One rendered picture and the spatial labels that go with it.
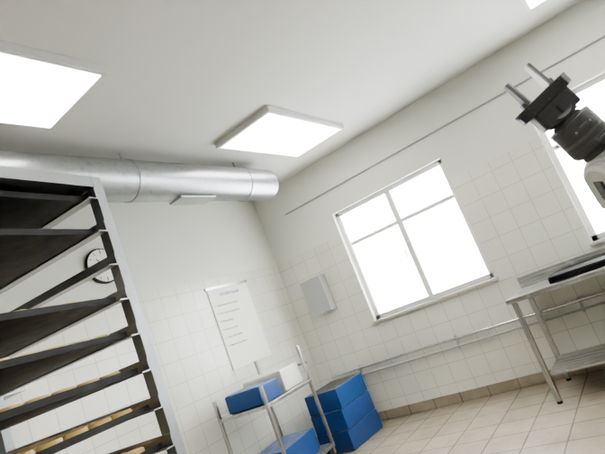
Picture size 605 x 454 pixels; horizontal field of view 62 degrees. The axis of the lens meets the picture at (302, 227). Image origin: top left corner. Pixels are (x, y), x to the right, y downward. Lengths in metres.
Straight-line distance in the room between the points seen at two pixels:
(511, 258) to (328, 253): 2.03
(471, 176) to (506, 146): 0.42
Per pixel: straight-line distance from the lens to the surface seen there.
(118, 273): 1.33
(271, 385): 4.58
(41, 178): 1.31
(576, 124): 1.12
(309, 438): 4.94
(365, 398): 5.65
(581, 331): 5.20
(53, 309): 1.21
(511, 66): 5.29
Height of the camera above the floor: 1.27
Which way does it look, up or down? 11 degrees up
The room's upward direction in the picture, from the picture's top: 21 degrees counter-clockwise
